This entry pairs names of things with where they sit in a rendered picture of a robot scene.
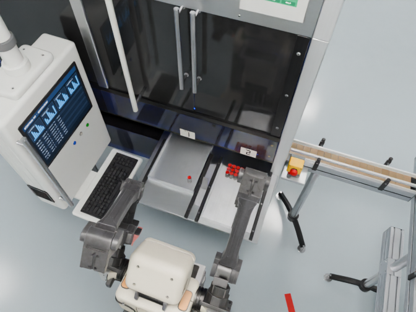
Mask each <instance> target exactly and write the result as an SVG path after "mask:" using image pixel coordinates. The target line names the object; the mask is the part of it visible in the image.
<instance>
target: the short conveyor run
mask: <svg viewBox="0 0 416 312"><path fill-rule="evenodd" d="M325 141H326V139H325V138H322V139H321V141H320V143H319V145H314V144H310V143H307V142H303V141H299V140H297V139H294V140H293V142H292V146H291V148H290V151H289V153H291V154H295V155H299V156H302V157H305V162H304V165H303V166H304V167H307V168H308V171H309V172H312V173H315V174H318V175H322V176H325V177H328V178H332V179H334V180H338V181H342V182H344V183H348V184H352V185H354V186H358V187H361V188H365V189H369V190H371V191H374V192H377V193H381V194H385V195H387V196H391V197H394V198H398V199H401V200H404V201H407V202H409V201H410V200H411V199H412V198H413V197H414V196H415V195H416V174H415V173H411V172H407V171H404V170H400V169H397V168H393V167H389V164H390V163H391V162H392V161H393V158H392V157H389V159H388V160H386V161H385V163H384V164H380V163H376V162H372V161H369V160H365V159H363V158H359V157H355V156H353V155H349V154H345V153H342V152H338V151H335V150H331V149H327V148H325V147H323V145H324V143H325Z"/></svg>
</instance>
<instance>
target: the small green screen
mask: <svg viewBox="0 0 416 312"><path fill-rule="evenodd" d="M309 1H310V0H240V9H244V10H247V11H252V12H257V13H260V14H265V15H270V16H273V17H278V18H281V19H287V20H291V21H294V22H299V23H303V21H304V19H305V15H306V10H307V8H308V3H309Z"/></svg>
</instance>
